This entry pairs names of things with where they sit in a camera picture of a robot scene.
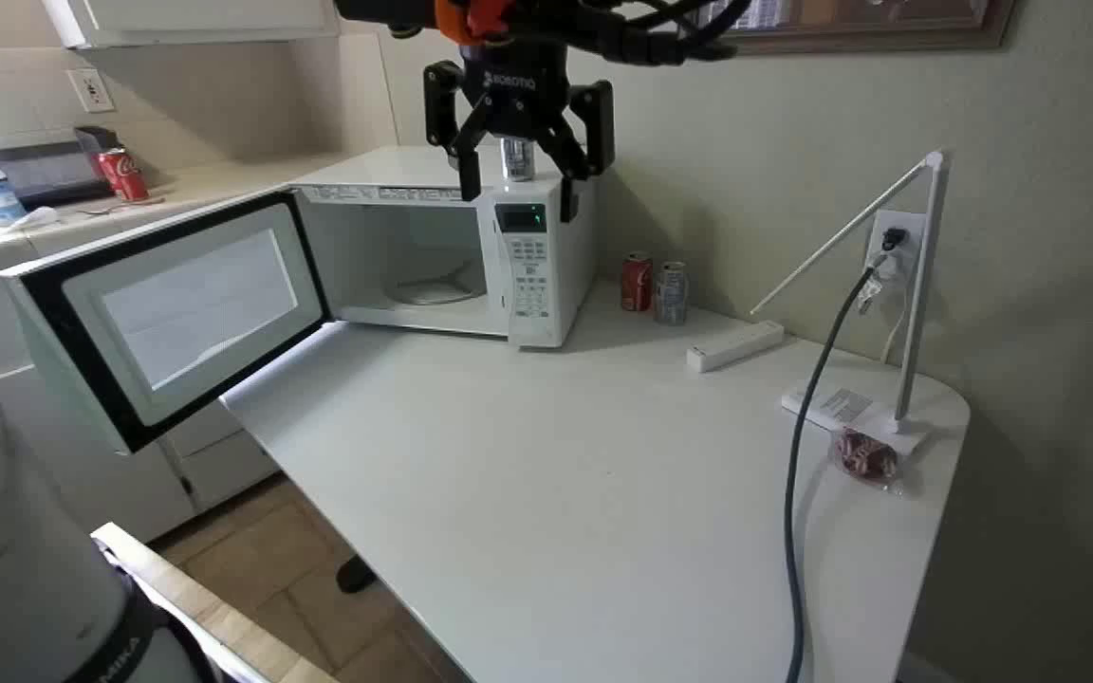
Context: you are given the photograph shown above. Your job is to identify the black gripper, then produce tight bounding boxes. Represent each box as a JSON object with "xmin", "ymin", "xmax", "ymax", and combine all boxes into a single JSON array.
[{"xmin": 421, "ymin": 34, "xmax": 620, "ymax": 227}]

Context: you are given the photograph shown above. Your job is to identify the white microwave door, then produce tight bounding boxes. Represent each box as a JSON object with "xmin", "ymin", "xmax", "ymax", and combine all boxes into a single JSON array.
[{"xmin": 0, "ymin": 184, "xmax": 335, "ymax": 456}]

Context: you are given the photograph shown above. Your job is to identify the red soda can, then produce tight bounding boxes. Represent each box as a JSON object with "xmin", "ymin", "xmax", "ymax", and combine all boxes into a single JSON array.
[{"xmin": 620, "ymin": 252, "xmax": 658, "ymax": 315}]

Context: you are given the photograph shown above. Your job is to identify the short silver soda can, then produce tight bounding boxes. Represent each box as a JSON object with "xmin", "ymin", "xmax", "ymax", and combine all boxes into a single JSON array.
[{"xmin": 655, "ymin": 258, "xmax": 690, "ymax": 327}]

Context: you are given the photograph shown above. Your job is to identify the brown framed picture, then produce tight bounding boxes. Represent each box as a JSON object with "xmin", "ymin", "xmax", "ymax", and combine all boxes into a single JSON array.
[{"xmin": 709, "ymin": 0, "xmax": 1025, "ymax": 62}]

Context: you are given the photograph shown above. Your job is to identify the red can with white print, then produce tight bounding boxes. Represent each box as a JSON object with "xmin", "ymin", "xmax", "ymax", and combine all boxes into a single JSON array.
[{"xmin": 93, "ymin": 144, "xmax": 151, "ymax": 205}]

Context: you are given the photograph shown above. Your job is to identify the black table foot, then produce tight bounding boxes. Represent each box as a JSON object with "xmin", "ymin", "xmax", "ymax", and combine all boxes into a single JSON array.
[{"xmin": 335, "ymin": 554, "xmax": 379, "ymax": 598}]

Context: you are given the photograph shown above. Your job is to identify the black tablet screen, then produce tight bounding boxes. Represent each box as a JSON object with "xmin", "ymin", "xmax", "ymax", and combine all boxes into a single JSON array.
[{"xmin": 0, "ymin": 125, "xmax": 117, "ymax": 214}]

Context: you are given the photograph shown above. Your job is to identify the light wooden plank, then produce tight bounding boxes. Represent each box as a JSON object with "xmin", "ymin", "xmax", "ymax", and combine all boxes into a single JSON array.
[{"xmin": 89, "ymin": 521, "xmax": 343, "ymax": 683}]

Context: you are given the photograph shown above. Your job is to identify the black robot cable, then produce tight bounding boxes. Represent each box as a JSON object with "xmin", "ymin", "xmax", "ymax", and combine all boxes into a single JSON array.
[{"xmin": 543, "ymin": 0, "xmax": 757, "ymax": 71}]

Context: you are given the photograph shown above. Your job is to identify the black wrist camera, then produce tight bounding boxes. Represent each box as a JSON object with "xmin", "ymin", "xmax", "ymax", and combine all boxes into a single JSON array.
[{"xmin": 335, "ymin": 0, "xmax": 437, "ymax": 42}]

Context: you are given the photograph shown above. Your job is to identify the white wall cabinet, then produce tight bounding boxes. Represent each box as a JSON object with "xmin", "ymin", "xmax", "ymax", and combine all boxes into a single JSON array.
[{"xmin": 44, "ymin": 0, "xmax": 347, "ymax": 52}]

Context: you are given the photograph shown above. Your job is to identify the white plug with cord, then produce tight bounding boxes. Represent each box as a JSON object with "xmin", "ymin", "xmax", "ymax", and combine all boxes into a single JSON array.
[{"xmin": 854, "ymin": 265, "xmax": 911, "ymax": 370}]

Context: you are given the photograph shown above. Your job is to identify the white wall outlet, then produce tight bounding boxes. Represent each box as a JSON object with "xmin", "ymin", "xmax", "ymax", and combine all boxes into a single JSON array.
[{"xmin": 865, "ymin": 210, "xmax": 933, "ymax": 293}]

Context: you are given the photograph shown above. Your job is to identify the white wall switch plate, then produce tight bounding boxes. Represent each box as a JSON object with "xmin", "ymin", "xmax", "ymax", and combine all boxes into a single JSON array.
[{"xmin": 64, "ymin": 66, "xmax": 117, "ymax": 116}]

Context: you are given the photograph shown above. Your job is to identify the black power cable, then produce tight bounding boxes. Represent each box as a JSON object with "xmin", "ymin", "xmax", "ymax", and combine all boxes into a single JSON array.
[{"xmin": 782, "ymin": 222, "xmax": 915, "ymax": 683}]

